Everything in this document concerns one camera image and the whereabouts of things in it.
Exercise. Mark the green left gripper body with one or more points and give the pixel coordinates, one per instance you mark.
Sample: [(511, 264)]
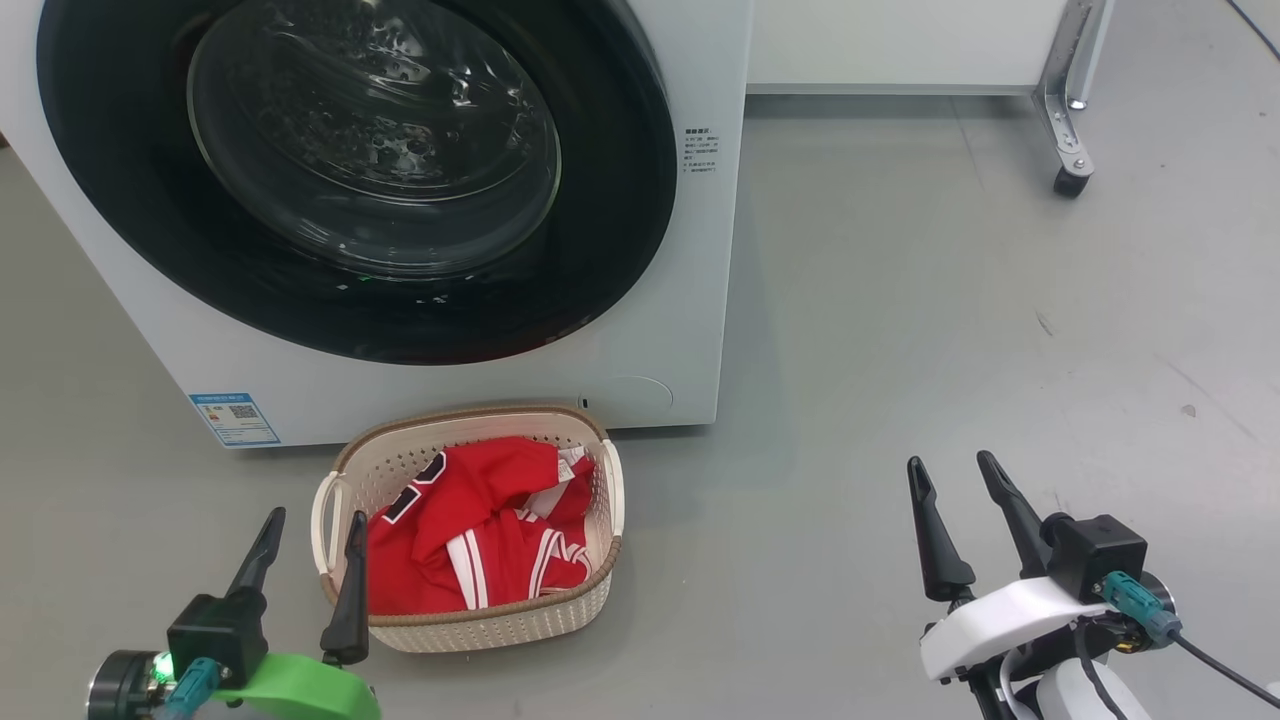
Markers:
[(300, 690)]

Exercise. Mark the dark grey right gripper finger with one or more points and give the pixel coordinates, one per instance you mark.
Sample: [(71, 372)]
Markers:
[(1015, 510), (940, 560)]

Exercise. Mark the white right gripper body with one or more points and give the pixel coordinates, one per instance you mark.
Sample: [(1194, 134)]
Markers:
[(1000, 625)]

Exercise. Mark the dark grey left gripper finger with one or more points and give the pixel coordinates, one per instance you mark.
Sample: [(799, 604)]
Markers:
[(350, 610), (262, 560)]

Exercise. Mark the red white sports jersey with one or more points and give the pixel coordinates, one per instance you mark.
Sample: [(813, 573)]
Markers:
[(480, 520)]

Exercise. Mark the cream perforated laundry basket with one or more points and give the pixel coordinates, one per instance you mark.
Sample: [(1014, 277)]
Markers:
[(480, 630)]

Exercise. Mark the white front-load washing machine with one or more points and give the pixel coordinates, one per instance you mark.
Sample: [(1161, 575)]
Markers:
[(690, 300)]

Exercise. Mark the blue energy label sticker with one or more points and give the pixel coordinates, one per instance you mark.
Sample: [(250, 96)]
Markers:
[(235, 420)]

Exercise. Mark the black caster wheel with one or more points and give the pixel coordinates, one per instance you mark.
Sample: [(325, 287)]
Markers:
[(1070, 182)]

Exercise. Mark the small printed text label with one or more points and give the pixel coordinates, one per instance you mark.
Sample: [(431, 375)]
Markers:
[(700, 150)]

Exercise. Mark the white table with metal leg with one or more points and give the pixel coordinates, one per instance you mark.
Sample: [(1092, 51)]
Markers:
[(900, 40)]

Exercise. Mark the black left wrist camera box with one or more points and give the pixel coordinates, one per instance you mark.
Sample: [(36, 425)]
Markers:
[(215, 635)]

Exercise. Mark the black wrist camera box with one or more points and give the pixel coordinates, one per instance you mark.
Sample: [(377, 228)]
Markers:
[(215, 635), (1095, 555)]

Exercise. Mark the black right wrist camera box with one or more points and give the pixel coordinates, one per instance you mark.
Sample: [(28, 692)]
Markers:
[(1095, 555)]

